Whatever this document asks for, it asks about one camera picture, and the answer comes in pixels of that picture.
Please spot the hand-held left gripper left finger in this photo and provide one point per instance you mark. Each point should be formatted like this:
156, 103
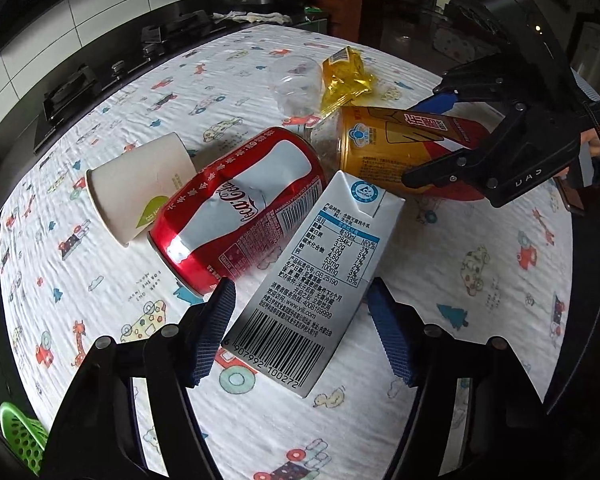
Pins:
212, 332

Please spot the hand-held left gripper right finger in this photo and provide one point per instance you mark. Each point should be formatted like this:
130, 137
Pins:
391, 337

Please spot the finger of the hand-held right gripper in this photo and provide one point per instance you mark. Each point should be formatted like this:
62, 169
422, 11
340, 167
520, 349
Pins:
445, 171
432, 102

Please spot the red yellow drink bottle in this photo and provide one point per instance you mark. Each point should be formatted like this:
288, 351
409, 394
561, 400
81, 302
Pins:
380, 145

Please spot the yellow plastic wrapper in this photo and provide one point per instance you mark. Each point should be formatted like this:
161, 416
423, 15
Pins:
345, 77

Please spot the white milk carton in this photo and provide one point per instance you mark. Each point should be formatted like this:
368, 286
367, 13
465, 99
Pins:
325, 270

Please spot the red cola can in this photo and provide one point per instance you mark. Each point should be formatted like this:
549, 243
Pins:
240, 205

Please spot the clear plastic cup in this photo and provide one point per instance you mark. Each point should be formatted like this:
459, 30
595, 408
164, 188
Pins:
295, 85

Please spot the white paper cup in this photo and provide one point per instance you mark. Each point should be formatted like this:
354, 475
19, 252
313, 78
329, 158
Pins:
135, 185

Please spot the green plastic basket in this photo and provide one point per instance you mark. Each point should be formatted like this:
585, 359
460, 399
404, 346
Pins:
22, 440

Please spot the person's right hand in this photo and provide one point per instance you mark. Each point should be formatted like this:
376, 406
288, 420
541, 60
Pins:
592, 142

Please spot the printed table cloth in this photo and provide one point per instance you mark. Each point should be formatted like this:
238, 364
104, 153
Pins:
105, 280

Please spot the white crumpled cloth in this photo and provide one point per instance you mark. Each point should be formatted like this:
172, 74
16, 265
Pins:
255, 16

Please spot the black gas stove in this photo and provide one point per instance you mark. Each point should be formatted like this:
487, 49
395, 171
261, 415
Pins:
70, 92

